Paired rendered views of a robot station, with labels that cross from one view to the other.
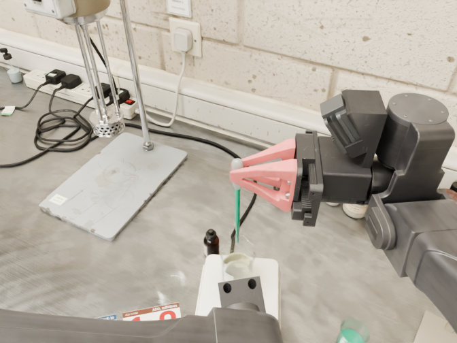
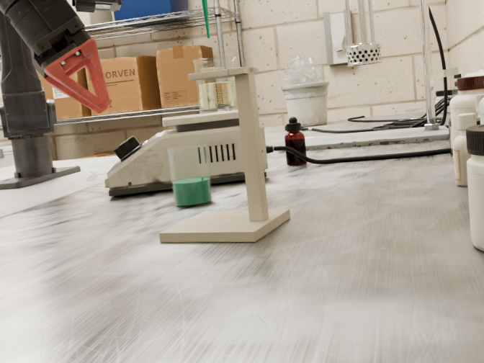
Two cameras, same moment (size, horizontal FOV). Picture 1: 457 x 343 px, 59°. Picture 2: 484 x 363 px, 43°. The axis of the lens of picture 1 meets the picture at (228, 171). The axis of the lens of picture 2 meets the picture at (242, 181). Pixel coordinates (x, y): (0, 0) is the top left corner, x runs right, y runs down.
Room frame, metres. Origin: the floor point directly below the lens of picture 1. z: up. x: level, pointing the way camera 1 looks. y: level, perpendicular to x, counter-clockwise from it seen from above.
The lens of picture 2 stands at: (0.20, -0.82, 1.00)
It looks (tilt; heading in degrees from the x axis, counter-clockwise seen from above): 8 degrees down; 78
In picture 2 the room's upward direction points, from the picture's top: 6 degrees counter-clockwise
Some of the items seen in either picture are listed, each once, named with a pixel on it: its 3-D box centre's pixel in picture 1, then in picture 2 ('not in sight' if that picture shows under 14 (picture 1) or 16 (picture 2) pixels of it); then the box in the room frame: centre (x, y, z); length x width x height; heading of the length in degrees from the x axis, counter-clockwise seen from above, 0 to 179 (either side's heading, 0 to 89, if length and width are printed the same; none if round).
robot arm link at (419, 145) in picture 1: (411, 172); not in sight; (0.30, -0.19, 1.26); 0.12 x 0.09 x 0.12; 6
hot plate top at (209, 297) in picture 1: (239, 289); (207, 117); (0.34, -0.02, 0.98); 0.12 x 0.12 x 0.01; 85
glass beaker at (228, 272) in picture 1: (237, 264); (217, 84); (0.36, -0.01, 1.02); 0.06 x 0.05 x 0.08; 174
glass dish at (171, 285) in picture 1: (171, 285); not in sight; (0.39, 0.10, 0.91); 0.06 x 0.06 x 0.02
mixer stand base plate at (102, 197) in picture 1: (118, 178); (364, 137); (0.67, 0.25, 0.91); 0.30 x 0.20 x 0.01; 153
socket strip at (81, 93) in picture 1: (79, 91); not in sight; (1.02, 0.43, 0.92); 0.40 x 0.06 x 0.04; 63
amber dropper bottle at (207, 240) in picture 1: (211, 241); (294, 140); (0.47, 0.03, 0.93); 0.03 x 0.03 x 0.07
